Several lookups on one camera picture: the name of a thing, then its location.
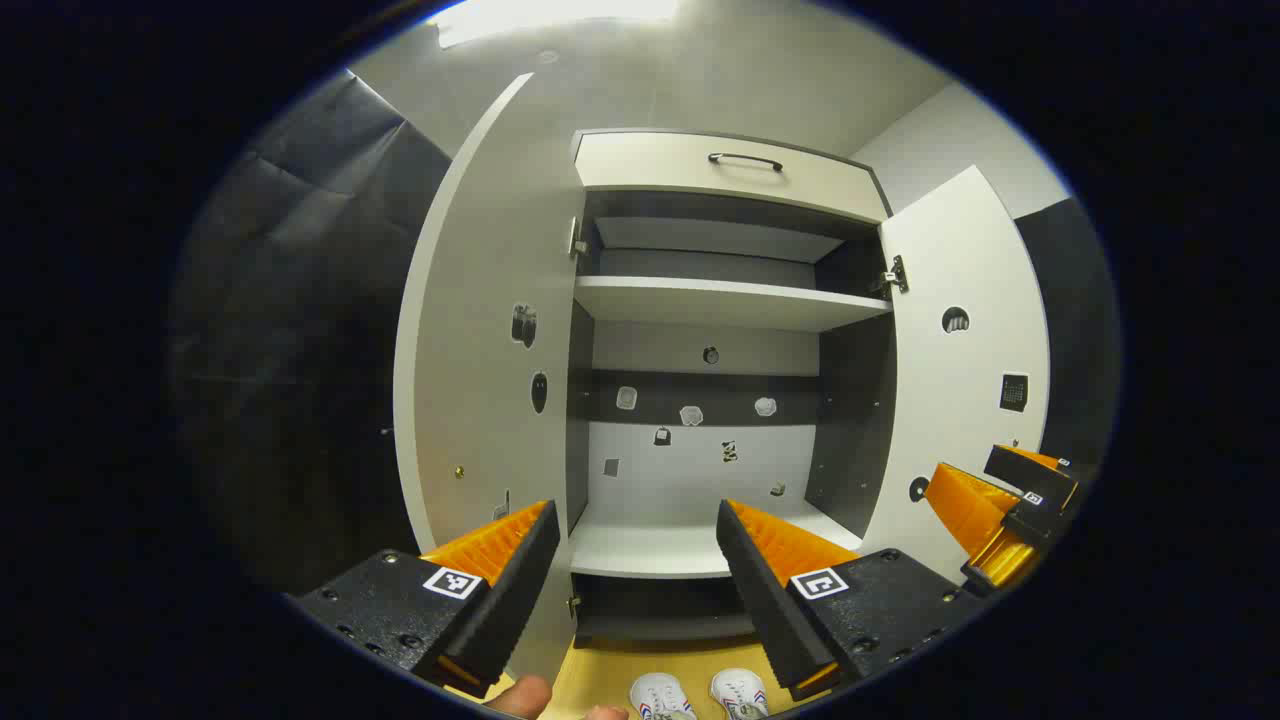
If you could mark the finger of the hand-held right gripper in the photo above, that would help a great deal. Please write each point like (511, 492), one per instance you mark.
(965, 500)
(1040, 480)

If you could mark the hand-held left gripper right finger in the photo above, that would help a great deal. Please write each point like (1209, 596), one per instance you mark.
(755, 590)

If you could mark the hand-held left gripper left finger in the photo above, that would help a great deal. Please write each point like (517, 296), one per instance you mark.
(520, 580)

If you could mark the white cabinet door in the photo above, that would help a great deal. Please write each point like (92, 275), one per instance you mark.
(480, 300)
(960, 420)

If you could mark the white canvas shoe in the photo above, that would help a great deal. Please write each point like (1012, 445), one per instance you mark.
(740, 692)
(660, 695)

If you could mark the white shoe cabinet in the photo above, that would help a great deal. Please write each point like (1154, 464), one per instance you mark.
(700, 480)

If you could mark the white cabinet shelf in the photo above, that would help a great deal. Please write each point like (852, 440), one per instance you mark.
(720, 300)

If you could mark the black backdrop cloth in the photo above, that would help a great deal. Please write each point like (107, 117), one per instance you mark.
(1075, 330)
(300, 330)

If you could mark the white drawer front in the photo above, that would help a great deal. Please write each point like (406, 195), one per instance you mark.
(660, 165)

